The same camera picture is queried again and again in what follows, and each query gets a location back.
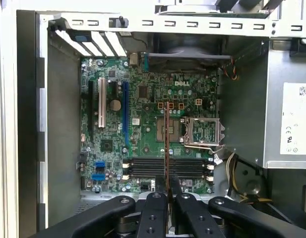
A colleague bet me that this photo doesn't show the green motherboard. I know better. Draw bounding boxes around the green motherboard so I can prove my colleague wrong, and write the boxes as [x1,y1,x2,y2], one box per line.
[79,56,220,196]

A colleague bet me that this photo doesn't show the silver coin cell battery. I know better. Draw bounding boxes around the silver coin cell battery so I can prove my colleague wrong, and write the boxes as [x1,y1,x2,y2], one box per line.
[110,99,122,112]

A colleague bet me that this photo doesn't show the white yellow power wire bundle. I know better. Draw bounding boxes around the white yellow power wire bundle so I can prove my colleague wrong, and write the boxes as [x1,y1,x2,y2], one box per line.
[225,150,272,204]

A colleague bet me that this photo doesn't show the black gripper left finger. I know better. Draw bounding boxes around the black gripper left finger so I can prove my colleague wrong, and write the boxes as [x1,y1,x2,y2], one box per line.
[31,175,169,238]

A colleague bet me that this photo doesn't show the metal locking lever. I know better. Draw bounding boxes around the metal locking lever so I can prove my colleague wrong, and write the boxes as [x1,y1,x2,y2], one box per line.
[184,145,227,152]

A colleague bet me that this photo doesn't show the grey power supply unit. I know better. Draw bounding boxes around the grey power supply unit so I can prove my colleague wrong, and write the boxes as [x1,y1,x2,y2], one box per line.
[263,41,306,170]

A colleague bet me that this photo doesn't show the white expansion slot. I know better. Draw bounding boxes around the white expansion slot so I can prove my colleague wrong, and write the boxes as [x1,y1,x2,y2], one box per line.
[98,77,106,129]

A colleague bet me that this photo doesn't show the black grey PC case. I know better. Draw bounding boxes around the black grey PC case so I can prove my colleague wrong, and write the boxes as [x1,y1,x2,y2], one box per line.
[0,0,306,238]

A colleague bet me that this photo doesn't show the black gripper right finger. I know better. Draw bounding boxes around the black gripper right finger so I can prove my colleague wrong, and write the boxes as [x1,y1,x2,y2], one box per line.
[171,174,306,238]

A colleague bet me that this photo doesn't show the green RAM stick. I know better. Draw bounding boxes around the green RAM stick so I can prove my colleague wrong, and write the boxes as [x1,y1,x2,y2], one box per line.
[165,101,175,224]

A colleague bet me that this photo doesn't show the black case fan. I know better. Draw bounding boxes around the black case fan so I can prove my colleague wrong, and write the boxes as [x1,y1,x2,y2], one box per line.
[147,33,232,74]

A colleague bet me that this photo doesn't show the green graphics card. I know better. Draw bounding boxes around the green graphics card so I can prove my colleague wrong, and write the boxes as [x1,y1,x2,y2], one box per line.
[212,12,270,19]

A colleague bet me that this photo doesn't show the metal socket cover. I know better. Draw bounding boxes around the metal socket cover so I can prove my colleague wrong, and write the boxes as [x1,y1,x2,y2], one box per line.
[181,116,227,147]

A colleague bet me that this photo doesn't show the blue expansion slot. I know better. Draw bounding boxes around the blue expansion slot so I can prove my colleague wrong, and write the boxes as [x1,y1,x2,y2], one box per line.
[122,81,130,148]

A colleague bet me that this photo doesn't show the CPU socket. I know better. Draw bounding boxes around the CPU socket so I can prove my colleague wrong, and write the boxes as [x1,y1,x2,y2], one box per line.
[156,116,181,145]

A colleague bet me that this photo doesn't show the long black expansion slot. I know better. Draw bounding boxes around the long black expansion slot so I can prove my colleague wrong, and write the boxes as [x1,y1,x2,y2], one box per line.
[87,79,95,144]

